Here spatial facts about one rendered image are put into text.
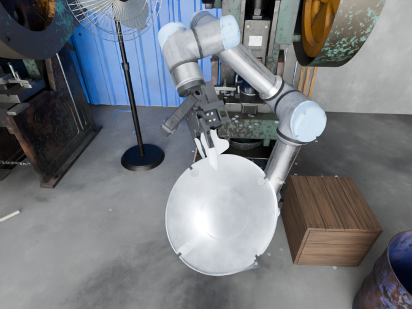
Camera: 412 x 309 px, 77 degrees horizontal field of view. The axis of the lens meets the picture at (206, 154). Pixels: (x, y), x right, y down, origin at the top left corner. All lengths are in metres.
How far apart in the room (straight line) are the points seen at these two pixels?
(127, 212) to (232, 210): 1.39
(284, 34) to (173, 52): 1.02
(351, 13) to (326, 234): 1.04
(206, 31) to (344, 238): 1.27
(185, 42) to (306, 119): 0.43
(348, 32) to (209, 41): 0.87
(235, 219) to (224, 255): 0.09
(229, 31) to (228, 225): 0.46
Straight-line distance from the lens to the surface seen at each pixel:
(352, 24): 1.40
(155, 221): 1.86
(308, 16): 1.98
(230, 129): 1.67
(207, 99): 0.64
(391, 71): 3.45
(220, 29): 0.67
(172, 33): 0.67
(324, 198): 1.64
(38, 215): 2.21
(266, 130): 1.69
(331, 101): 3.34
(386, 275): 1.36
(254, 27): 1.61
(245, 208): 0.66
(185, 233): 0.62
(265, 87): 0.92
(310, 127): 0.87
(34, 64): 2.42
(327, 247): 1.63
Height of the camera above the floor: 1.44
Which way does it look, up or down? 37 degrees down
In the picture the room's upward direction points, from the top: straight up
